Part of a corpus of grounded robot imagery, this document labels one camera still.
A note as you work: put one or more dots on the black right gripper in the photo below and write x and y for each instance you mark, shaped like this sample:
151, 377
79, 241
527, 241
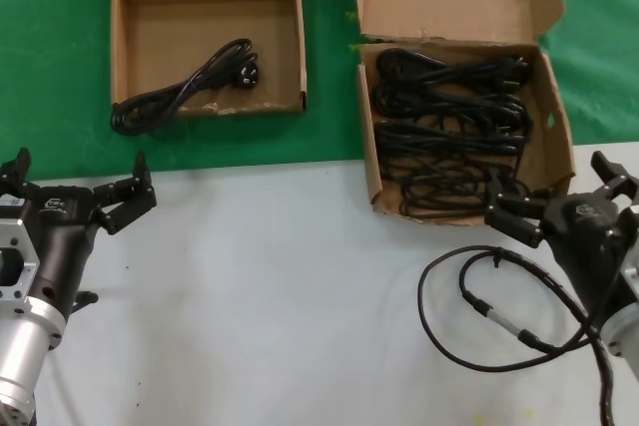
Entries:
589, 236

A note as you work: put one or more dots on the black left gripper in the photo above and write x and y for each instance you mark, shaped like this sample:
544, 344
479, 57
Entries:
65, 236

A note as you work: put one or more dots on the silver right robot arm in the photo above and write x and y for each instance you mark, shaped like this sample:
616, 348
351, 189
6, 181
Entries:
624, 331

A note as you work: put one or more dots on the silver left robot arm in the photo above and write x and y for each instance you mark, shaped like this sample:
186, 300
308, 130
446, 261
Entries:
20, 346

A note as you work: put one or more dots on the square shallow cardboard box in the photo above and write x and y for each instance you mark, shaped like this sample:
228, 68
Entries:
199, 12

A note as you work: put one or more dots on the green cloth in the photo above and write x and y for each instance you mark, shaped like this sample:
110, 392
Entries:
50, 47

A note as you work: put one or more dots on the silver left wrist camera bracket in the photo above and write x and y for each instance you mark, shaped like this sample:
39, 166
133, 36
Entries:
15, 266

